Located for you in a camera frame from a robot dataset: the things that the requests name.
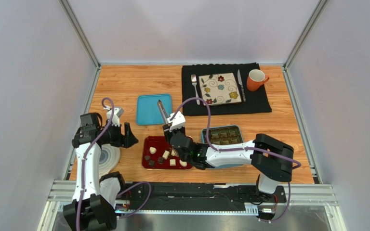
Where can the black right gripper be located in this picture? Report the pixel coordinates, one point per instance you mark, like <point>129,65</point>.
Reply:
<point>168,126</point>

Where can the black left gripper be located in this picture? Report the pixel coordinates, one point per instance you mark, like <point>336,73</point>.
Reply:
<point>125,141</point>

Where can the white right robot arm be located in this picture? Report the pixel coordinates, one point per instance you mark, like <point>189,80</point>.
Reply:
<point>273,158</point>

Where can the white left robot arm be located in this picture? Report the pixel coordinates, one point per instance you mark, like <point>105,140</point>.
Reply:
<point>92,206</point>

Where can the blue chocolate tin box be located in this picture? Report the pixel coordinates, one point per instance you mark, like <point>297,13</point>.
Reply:
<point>224,135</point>

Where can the red chocolate tray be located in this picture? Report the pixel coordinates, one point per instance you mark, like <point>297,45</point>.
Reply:
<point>159,155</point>

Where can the white round plate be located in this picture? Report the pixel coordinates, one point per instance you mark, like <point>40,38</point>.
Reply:
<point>109,159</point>

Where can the blue tin lid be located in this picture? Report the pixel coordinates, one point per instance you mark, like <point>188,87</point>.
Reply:
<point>147,111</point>

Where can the floral square plate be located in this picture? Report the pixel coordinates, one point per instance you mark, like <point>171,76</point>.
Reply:
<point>219,89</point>

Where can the silver fork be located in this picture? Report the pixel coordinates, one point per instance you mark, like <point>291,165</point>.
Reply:
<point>194,83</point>

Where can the silver table knife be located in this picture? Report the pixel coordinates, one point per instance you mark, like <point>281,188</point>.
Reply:
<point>241,86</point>

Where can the orange mug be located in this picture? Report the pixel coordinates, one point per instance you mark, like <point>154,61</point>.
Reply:
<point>256,78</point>

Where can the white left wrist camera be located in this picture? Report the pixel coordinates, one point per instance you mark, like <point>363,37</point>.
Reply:
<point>113,115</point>

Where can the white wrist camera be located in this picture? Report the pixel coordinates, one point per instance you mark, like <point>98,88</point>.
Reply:
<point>175,121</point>
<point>113,115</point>

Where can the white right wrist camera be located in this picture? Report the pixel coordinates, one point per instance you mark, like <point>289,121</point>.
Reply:
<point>175,121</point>

